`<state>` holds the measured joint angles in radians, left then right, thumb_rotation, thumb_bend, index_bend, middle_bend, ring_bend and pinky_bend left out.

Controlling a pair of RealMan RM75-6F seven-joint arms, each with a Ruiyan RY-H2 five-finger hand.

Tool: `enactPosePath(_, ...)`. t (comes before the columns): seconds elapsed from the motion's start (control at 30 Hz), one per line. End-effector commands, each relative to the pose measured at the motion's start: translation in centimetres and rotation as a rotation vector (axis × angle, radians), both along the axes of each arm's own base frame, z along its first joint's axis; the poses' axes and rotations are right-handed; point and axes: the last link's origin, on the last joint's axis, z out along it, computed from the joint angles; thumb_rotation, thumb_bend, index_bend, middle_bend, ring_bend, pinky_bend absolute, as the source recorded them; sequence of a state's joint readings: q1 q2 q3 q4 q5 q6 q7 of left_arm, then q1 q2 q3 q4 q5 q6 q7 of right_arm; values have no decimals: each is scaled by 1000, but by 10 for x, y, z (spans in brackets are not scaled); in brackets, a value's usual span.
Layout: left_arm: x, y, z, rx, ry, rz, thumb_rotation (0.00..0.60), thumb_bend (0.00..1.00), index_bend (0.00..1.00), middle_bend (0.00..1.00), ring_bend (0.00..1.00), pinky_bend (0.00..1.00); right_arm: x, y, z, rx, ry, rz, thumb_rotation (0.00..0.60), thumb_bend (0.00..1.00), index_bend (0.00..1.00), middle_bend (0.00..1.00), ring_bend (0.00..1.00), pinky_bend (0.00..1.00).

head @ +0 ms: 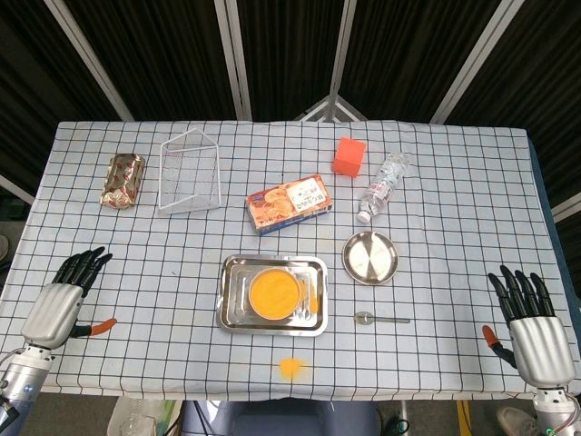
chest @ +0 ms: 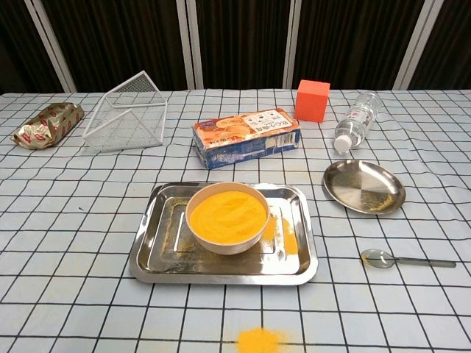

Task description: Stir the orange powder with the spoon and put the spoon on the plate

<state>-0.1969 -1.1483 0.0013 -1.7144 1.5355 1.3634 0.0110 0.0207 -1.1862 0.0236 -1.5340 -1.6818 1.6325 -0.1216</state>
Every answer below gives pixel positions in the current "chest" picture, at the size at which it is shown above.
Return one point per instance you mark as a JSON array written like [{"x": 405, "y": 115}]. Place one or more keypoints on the metal spoon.
[{"x": 379, "y": 258}]

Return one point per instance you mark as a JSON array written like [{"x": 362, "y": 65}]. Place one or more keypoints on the beige bowl of yellow powder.
[{"x": 228, "y": 220}]

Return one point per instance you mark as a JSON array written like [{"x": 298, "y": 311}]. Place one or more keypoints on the rectangular steel tray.
[{"x": 165, "y": 257}]

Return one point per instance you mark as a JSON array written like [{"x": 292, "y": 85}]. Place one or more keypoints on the white grid-patterned tablecloth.
[{"x": 73, "y": 220}]

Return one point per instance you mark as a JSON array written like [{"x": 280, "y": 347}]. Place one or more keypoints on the orange blue biscuit box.
[{"x": 239, "y": 147}]

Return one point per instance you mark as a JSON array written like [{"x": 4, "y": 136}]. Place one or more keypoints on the orange cube block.
[{"x": 311, "y": 103}]

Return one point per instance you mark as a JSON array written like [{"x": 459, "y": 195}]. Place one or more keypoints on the round steel plate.
[{"x": 353, "y": 184}]

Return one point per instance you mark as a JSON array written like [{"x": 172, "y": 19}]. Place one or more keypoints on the clear plastic water bottle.
[{"x": 353, "y": 127}]

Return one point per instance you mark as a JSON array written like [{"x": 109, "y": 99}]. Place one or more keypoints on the small yellow powder heap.
[{"x": 257, "y": 342}]

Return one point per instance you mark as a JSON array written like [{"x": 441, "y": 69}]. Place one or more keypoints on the gold red snack packet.
[{"x": 48, "y": 125}]

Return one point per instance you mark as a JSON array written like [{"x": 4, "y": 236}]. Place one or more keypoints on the black folding screen white frame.
[{"x": 239, "y": 36}]

